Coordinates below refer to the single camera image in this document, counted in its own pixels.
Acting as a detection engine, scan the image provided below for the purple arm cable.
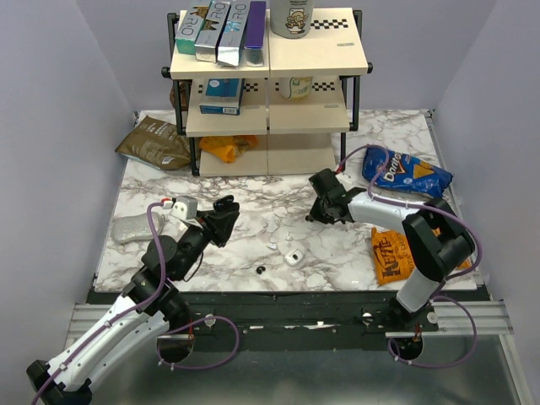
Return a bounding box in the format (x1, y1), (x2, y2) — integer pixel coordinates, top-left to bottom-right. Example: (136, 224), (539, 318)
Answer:
(335, 145), (484, 279)
(29, 199), (178, 405)

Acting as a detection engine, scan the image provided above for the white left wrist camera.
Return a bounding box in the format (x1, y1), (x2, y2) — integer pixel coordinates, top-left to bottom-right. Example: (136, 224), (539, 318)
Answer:
(170, 196), (198, 222)

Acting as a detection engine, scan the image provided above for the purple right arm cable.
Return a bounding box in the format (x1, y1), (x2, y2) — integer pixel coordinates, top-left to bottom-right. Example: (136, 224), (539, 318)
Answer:
(335, 145), (484, 279)

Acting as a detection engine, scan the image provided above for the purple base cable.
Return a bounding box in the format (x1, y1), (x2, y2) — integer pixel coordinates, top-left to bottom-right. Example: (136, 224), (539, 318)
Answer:
(387, 294), (478, 368)
(156, 312), (240, 372)

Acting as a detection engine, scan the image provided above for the blue white carton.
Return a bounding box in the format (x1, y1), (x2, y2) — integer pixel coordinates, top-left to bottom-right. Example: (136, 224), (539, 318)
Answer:
(199, 78), (244, 116)

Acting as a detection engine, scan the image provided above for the silver glitter pouch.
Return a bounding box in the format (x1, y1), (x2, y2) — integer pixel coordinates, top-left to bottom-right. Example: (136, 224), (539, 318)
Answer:
(111, 212), (172, 245)

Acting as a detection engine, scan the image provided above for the beige three-tier shelf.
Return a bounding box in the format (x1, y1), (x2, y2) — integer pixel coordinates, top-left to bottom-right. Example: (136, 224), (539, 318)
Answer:
(161, 8), (373, 177)

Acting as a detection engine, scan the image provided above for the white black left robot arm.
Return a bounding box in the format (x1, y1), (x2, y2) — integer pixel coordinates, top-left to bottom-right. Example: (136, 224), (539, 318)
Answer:
(26, 196), (240, 404)

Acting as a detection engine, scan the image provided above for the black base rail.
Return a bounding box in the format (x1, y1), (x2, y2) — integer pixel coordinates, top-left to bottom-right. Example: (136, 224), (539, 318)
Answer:
(86, 289), (440, 352)

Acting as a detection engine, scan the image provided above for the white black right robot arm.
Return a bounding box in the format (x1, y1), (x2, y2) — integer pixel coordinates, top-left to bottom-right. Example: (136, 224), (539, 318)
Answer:
(309, 169), (475, 331)

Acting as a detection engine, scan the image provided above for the brown foil pouch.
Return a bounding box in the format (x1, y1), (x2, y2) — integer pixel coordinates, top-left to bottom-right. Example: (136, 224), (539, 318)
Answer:
(115, 116), (192, 171)

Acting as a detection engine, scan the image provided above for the purple box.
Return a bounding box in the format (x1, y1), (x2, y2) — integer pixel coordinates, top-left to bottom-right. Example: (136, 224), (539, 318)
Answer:
(244, 1), (267, 68)

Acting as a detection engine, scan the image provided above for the yellow orange snack packet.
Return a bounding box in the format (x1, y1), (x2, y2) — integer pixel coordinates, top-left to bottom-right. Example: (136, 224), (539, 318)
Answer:
(199, 135), (258, 164)

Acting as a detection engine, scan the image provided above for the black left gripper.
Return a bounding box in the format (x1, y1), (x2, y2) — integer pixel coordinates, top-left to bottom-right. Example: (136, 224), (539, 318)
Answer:
(175, 208), (240, 282)

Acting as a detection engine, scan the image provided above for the blue Doritos chip bag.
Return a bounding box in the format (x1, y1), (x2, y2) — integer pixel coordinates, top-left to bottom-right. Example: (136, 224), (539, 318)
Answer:
(361, 147), (453, 197)

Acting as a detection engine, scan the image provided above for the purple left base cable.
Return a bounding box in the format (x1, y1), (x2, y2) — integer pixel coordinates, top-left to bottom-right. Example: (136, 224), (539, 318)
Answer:
(156, 312), (240, 372)

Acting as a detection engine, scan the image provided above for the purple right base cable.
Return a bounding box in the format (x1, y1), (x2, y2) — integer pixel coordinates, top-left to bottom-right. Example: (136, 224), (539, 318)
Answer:
(387, 294), (478, 368)

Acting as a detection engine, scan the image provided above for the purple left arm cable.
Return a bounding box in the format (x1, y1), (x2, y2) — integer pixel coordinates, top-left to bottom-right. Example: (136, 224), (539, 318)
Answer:
(29, 199), (178, 405)

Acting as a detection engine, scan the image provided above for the dark brown packet behind shelf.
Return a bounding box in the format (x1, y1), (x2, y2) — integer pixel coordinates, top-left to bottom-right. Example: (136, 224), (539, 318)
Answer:
(170, 81), (188, 111)

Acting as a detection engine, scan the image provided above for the teal RIO box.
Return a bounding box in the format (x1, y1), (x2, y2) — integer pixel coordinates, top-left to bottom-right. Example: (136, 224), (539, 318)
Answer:
(175, 1), (211, 55)

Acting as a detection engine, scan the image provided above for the white cartoon mug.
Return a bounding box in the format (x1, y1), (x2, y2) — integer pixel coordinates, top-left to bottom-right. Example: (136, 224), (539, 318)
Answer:
(270, 0), (315, 39)

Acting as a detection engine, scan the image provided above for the orange snack bag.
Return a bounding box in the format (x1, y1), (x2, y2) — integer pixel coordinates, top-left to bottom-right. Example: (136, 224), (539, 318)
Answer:
(370, 226), (473, 288)

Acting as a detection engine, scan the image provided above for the silver blue RIO box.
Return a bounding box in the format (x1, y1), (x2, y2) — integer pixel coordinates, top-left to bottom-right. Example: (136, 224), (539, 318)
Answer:
(217, 1), (251, 67)

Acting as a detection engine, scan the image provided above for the white earbud charging case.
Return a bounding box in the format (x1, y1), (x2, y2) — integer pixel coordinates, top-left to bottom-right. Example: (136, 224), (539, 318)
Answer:
(284, 249), (304, 267)

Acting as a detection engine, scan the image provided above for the cream printed mug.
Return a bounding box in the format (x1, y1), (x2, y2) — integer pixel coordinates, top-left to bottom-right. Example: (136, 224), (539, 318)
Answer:
(278, 77), (313, 100)

